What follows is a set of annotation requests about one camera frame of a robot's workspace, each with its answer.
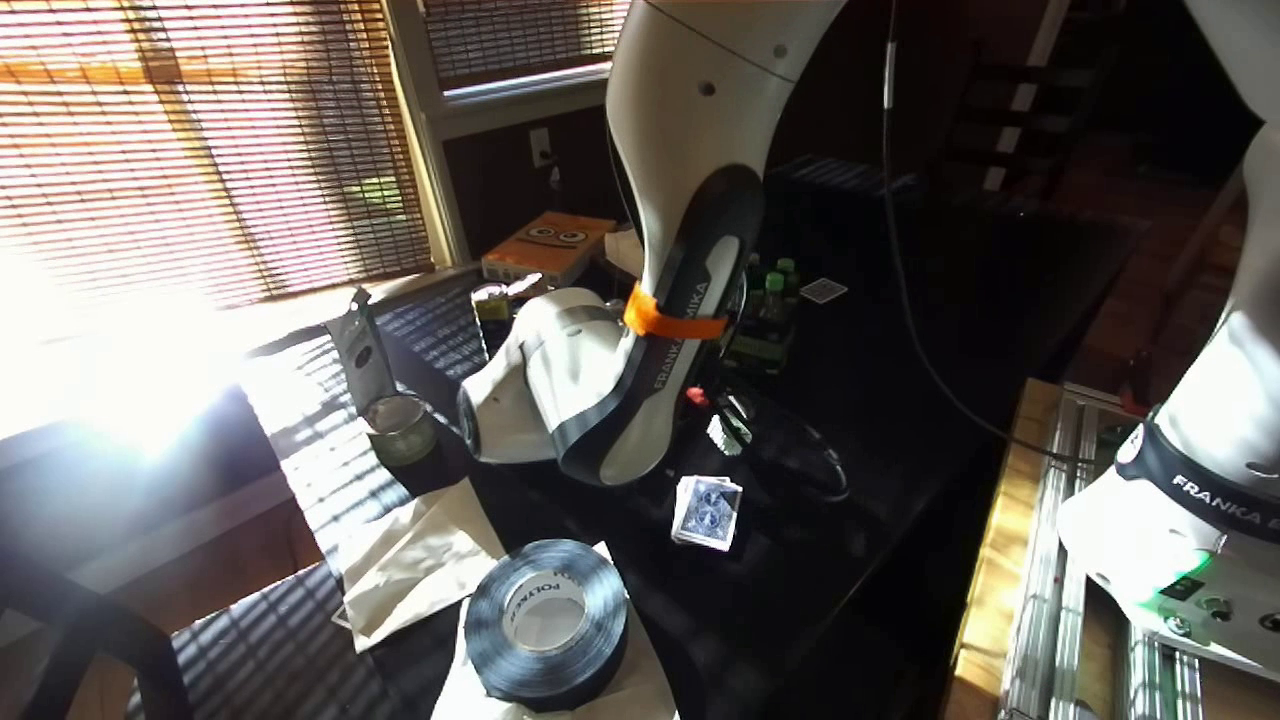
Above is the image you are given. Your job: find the small bamboo window blind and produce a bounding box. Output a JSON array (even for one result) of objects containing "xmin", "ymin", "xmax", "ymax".
[{"xmin": 421, "ymin": 0, "xmax": 635, "ymax": 91}]

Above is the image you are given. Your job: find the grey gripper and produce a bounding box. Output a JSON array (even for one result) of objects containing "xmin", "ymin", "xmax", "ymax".
[{"xmin": 667, "ymin": 382, "xmax": 717, "ymax": 456}]

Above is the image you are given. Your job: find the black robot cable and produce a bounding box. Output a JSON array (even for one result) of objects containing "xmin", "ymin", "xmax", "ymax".
[{"xmin": 875, "ymin": 0, "xmax": 1078, "ymax": 465}]

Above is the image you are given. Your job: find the large bamboo window blind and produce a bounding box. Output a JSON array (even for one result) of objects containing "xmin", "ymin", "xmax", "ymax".
[{"xmin": 0, "ymin": 0, "xmax": 446, "ymax": 442}]

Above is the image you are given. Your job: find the blue playing card pack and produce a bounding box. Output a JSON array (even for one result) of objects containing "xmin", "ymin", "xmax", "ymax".
[{"xmin": 667, "ymin": 470, "xmax": 749, "ymax": 556}]

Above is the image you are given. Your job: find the dark wooden chair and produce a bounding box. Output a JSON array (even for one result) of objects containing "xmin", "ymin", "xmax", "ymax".
[{"xmin": 0, "ymin": 532, "xmax": 205, "ymax": 720}]

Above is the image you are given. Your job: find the orange book with eyes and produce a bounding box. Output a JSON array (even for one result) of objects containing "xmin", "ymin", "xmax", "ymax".
[{"xmin": 475, "ymin": 208, "xmax": 623, "ymax": 289}]

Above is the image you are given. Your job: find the black bottle rack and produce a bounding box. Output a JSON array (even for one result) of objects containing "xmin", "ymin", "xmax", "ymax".
[{"xmin": 726, "ymin": 314, "xmax": 805, "ymax": 379}]

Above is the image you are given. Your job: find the orange strap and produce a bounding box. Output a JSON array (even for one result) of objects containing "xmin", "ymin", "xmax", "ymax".
[{"xmin": 622, "ymin": 278, "xmax": 737, "ymax": 342}]

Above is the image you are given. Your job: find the small glass jar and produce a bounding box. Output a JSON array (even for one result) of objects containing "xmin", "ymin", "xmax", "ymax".
[{"xmin": 369, "ymin": 392, "xmax": 440, "ymax": 470}]

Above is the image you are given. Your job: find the white and green carton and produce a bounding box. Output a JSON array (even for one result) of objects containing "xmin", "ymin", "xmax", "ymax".
[{"xmin": 325, "ymin": 285, "xmax": 401, "ymax": 415}]

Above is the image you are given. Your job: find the grey tape roll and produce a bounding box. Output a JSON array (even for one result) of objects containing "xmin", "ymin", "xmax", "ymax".
[{"xmin": 459, "ymin": 535, "xmax": 633, "ymax": 713}]

